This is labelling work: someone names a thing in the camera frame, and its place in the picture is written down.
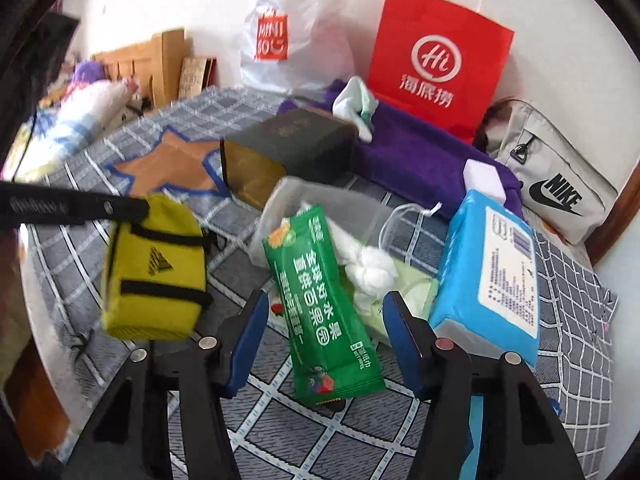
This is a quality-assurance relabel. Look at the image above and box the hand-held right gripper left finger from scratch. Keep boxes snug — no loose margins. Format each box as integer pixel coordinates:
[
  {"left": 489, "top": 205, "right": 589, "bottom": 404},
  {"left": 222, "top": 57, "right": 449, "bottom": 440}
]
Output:
[{"left": 62, "top": 289, "right": 271, "bottom": 480}]

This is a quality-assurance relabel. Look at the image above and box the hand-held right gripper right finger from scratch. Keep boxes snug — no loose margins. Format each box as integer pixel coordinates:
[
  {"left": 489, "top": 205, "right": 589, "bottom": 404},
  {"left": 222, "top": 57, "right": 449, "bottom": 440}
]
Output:
[{"left": 381, "top": 290, "right": 586, "bottom": 480}]

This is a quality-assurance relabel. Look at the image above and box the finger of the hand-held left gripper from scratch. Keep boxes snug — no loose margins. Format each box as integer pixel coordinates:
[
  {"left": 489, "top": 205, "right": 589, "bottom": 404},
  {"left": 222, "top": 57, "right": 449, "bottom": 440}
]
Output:
[{"left": 0, "top": 181, "right": 150, "bottom": 231}]

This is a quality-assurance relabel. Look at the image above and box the yellow zip pouch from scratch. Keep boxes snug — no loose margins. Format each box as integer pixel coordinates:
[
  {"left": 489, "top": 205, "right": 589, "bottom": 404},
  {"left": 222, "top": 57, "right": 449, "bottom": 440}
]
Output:
[{"left": 100, "top": 194, "right": 213, "bottom": 342}]

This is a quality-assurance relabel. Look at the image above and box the white mesh drawstring bag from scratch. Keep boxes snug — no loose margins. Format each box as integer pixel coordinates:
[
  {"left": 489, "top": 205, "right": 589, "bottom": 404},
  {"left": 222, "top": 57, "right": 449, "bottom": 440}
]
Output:
[{"left": 257, "top": 176, "right": 443, "bottom": 271}]

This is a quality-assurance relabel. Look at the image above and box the purple plush toy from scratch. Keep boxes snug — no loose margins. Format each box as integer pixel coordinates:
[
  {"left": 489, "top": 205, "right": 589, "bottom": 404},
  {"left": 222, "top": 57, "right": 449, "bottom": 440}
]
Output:
[{"left": 70, "top": 60, "right": 108, "bottom": 86}]

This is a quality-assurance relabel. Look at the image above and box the light green packet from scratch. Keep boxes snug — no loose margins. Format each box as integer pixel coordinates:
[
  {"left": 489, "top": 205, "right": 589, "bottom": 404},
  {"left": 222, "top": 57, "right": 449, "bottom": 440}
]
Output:
[{"left": 350, "top": 257, "right": 441, "bottom": 351}]

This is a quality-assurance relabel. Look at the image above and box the white crumpled tissue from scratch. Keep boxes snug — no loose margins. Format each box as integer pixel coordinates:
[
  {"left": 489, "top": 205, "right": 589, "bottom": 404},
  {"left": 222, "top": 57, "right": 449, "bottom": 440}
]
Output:
[{"left": 327, "top": 225, "right": 399, "bottom": 306}]

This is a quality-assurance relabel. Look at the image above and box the blue tissue pack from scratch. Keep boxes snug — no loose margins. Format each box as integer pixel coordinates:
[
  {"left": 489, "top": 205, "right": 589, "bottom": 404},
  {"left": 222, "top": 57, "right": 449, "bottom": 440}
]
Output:
[{"left": 428, "top": 189, "right": 541, "bottom": 368}]

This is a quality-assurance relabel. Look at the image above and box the wooden headboard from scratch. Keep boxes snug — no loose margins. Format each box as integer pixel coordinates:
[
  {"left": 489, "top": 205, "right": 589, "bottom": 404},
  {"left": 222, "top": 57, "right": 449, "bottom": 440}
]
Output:
[{"left": 92, "top": 29, "right": 187, "bottom": 111}]

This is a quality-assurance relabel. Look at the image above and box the grey plaid bedsheet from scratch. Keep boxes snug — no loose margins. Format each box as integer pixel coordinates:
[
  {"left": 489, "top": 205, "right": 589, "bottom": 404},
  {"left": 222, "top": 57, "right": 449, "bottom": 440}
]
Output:
[{"left": 20, "top": 85, "right": 621, "bottom": 480}]

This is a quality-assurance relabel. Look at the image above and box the brown cardboard piece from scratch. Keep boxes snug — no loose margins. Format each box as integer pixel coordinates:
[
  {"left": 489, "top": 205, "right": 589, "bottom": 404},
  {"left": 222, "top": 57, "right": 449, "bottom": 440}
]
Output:
[{"left": 178, "top": 56, "right": 218, "bottom": 100}]

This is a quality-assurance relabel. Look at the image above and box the white rectangular block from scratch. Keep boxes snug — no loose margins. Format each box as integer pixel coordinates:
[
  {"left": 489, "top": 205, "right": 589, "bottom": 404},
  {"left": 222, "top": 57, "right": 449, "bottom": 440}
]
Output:
[{"left": 462, "top": 159, "right": 506, "bottom": 202}]

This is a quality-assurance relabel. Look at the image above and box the purple towel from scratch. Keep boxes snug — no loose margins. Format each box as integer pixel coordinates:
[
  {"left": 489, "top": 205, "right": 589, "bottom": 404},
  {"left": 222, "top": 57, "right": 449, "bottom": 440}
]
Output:
[{"left": 276, "top": 80, "right": 526, "bottom": 221}]

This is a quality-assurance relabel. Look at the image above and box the dark glossy box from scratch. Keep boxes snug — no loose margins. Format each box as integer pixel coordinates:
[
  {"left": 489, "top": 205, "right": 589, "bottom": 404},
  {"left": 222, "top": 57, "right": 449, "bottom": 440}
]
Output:
[{"left": 220, "top": 108, "right": 359, "bottom": 211}]

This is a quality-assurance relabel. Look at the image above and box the grey waist bag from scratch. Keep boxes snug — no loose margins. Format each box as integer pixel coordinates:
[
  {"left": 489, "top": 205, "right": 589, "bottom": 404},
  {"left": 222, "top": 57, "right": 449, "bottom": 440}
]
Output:
[{"left": 474, "top": 99, "right": 620, "bottom": 246}]

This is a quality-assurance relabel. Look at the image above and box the white and green cloth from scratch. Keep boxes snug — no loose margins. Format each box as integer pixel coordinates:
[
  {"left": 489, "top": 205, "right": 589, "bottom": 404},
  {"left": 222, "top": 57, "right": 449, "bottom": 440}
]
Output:
[{"left": 332, "top": 76, "right": 381, "bottom": 143}]

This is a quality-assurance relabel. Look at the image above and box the white plastic bag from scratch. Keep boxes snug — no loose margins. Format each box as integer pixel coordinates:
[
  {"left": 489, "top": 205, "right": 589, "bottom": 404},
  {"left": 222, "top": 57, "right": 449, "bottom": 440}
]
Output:
[{"left": 240, "top": 0, "right": 356, "bottom": 96}]

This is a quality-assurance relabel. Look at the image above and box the red paper bag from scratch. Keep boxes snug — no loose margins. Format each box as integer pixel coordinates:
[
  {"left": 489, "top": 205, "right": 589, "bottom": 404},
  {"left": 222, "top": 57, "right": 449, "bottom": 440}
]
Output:
[{"left": 366, "top": 0, "right": 516, "bottom": 145}]

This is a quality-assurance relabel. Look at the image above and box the thin black cable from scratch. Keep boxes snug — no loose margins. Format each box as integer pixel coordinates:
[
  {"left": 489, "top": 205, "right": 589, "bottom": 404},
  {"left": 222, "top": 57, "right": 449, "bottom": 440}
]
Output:
[{"left": 17, "top": 107, "right": 38, "bottom": 178}]

